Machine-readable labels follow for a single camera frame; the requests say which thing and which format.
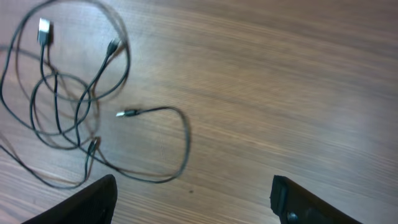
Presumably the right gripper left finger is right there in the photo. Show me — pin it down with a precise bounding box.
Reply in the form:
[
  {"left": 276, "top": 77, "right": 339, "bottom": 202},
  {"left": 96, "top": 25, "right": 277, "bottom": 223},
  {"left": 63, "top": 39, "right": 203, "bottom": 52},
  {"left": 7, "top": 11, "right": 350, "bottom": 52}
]
[{"left": 24, "top": 174, "right": 118, "bottom": 224}]

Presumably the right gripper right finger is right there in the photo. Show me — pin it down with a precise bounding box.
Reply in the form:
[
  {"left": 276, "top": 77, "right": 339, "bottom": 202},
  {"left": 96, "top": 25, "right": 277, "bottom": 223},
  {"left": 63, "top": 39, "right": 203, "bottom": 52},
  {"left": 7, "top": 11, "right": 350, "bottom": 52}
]
[{"left": 270, "top": 175, "right": 360, "bottom": 224}]

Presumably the black usb cable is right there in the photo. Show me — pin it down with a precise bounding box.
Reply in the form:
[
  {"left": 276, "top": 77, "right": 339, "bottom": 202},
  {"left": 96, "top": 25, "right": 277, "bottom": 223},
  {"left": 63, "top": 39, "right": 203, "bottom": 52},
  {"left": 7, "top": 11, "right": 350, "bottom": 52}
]
[
  {"left": 0, "top": 0, "right": 131, "bottom": 190},
  {"left": 62, "top": 106, "right": 191, "bottom": 184}
]

